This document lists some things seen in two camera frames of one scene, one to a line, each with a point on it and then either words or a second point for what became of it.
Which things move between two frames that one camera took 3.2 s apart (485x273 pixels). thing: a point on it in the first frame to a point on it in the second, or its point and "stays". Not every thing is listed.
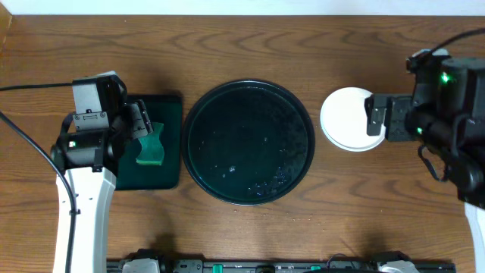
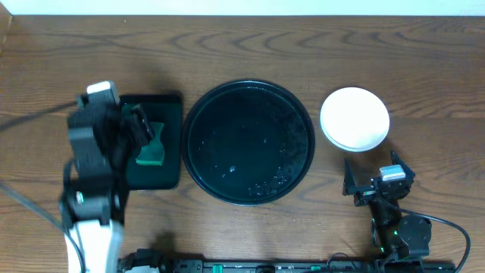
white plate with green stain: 344,120 stays
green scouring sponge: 152,148 stays
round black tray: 248,142 stays
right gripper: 395,123 to 350,186
